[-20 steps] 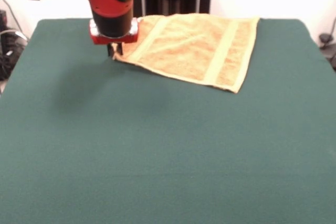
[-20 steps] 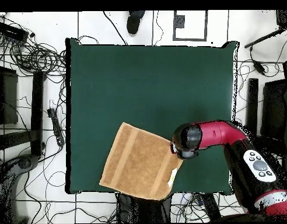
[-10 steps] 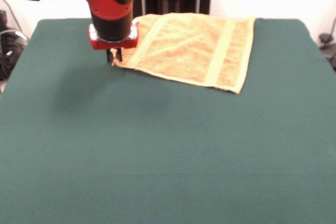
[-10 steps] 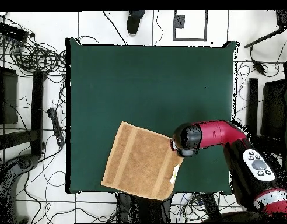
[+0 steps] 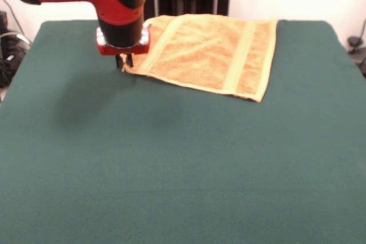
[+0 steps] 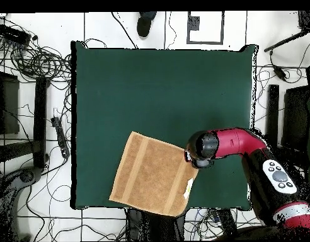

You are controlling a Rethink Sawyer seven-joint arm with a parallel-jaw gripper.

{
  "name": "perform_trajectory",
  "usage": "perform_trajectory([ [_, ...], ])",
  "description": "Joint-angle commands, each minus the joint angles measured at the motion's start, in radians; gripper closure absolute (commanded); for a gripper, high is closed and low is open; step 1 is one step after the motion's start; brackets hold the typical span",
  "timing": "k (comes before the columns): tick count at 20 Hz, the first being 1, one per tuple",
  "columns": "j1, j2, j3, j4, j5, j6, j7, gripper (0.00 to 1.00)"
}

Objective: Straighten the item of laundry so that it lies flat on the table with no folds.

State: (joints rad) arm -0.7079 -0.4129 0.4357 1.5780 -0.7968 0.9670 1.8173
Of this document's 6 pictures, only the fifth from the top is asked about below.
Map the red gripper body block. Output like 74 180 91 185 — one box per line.
96 21 152 57

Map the tan terry towel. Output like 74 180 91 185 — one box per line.
121 14 280 103

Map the dark green table cloth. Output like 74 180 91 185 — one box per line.
0 20 366 244

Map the grey office chair base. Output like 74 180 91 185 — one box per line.
347 18 366 78

